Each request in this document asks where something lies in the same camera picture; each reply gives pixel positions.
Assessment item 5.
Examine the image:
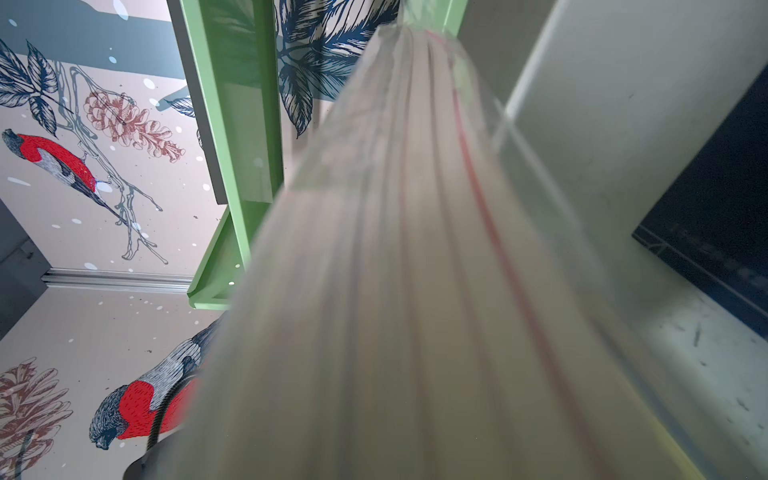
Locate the colourful cartoon cover book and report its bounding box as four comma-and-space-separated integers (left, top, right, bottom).
157, 26, 702, 479

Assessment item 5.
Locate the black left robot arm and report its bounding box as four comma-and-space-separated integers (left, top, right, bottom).
122, 373, 197, 480

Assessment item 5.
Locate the green wooden shelf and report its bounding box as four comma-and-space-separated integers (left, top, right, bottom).
168, 1, 467, 310

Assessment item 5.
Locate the blue book far right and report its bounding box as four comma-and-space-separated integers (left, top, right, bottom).
632, 72, 767, 337

